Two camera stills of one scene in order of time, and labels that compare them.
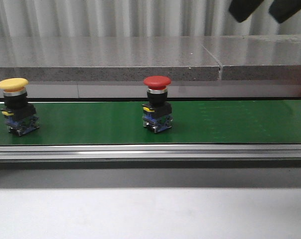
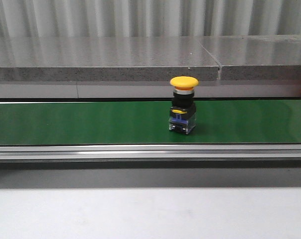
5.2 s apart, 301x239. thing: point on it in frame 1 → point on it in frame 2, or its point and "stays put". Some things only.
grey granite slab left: [101, 59] stays put
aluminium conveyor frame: [151, 157] stays put
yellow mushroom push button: [20, 114] → [183, 114]
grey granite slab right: [261, 58] stays put
